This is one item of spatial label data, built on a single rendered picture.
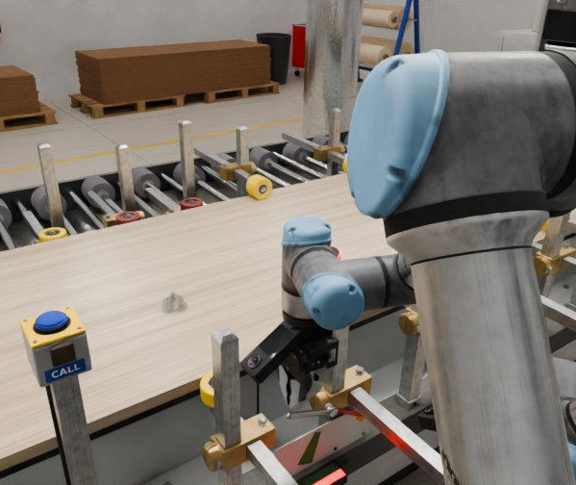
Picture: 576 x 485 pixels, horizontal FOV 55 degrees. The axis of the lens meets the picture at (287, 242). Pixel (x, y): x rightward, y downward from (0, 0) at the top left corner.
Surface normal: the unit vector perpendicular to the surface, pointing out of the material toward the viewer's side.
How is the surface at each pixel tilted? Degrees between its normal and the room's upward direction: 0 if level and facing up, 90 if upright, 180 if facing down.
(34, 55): 90
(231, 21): 90
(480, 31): 90
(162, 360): 0
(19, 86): 90
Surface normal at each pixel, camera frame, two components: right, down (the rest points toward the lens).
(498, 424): -0.26, -0.09
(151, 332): 0.02, -0.89
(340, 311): 0.25, 0.43
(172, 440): 0.57, 0.38
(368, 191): -0.98, -0.04
